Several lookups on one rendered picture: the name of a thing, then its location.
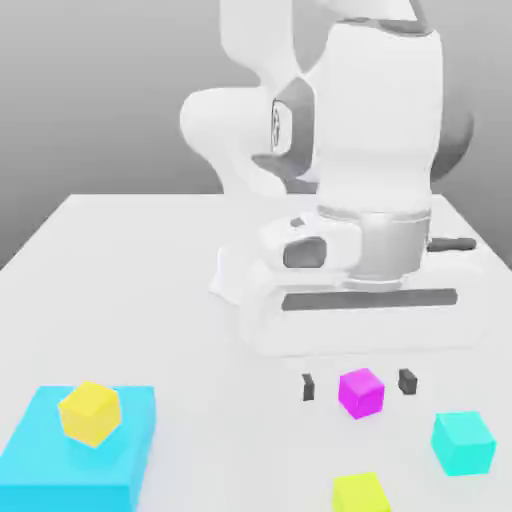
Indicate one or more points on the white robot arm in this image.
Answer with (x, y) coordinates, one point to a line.
(380, 120)

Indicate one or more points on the small turquoise cube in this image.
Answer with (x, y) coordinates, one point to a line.
(464, 444)

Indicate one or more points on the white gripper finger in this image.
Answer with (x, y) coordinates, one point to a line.
(308, 387)
(408, 382)

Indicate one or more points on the small yellow cube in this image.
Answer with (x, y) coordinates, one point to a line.
(90, 414)

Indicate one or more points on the small magenta cube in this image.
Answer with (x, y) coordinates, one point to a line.
(360, 394)

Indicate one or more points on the small lime cube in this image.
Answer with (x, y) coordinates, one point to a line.
(360, 494)

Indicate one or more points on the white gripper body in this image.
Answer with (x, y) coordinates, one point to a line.
(368, 324)

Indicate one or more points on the large cyan box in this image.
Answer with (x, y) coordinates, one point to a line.
(48, 472)

